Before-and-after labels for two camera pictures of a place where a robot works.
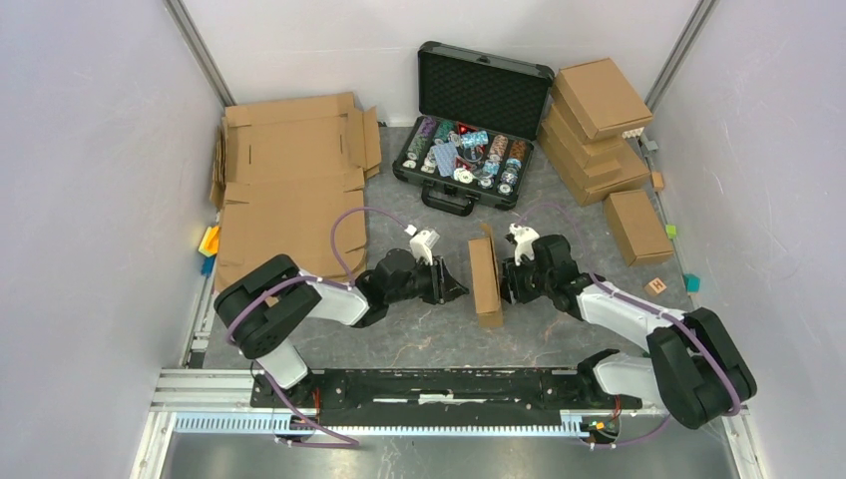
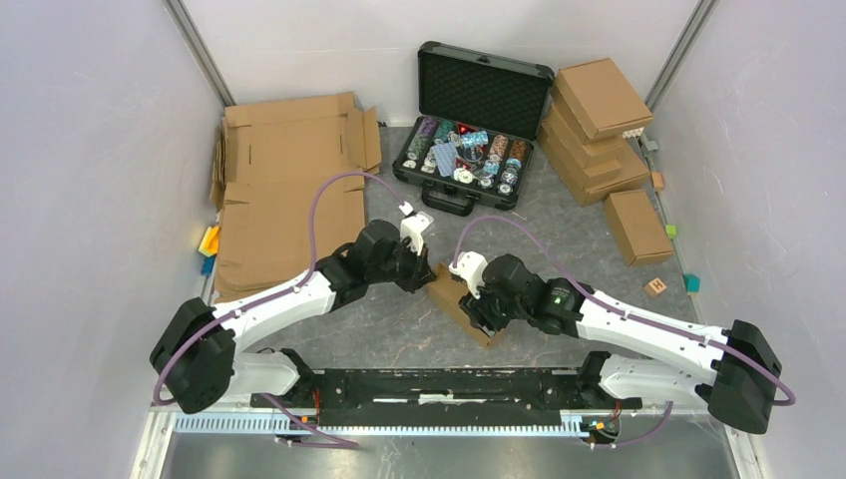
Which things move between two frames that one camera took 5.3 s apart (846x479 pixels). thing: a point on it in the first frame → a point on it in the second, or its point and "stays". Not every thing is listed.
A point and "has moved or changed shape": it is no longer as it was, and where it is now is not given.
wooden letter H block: x=655 y=286 stays
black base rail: x=441 y=396 stays
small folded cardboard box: x=637 y=229 stays
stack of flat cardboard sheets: x=284 y=171 stays
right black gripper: x=511 y=290 → x=479 y=313
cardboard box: x=486 y=279 has moved or changed shape
